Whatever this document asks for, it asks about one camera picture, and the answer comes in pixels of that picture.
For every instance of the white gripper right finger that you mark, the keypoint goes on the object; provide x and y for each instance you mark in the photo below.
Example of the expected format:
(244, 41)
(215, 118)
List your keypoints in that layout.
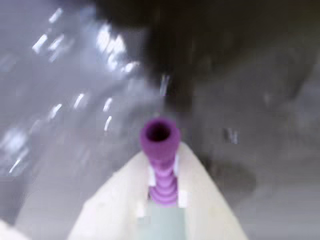
(205, 207)

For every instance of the purple ribbed pen grip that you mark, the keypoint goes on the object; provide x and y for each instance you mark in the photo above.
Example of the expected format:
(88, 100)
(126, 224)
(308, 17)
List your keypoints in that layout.
(160, 150)

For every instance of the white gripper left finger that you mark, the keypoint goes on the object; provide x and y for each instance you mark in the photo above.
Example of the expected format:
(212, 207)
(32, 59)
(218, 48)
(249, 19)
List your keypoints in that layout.
(117, 207)

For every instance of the glossy black table mat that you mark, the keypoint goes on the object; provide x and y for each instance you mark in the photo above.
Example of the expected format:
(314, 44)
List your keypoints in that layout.
(250, 75)

